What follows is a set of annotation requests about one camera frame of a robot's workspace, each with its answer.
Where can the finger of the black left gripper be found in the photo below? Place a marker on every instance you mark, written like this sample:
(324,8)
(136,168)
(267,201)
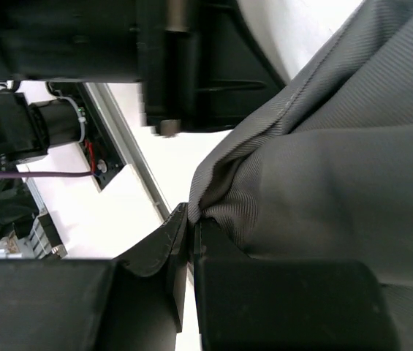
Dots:
(235,77)

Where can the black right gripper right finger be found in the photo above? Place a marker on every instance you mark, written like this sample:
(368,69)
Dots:
(244,303)

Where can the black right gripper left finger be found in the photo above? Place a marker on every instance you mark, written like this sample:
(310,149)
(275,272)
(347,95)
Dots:
(131,302)

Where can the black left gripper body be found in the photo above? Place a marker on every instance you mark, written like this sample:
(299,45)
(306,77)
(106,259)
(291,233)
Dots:
(103,42)

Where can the grey pleated skirt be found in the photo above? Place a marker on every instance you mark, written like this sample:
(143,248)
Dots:
(325,168)

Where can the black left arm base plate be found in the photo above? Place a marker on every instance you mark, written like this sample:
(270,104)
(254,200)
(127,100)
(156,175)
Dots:
(97,147)

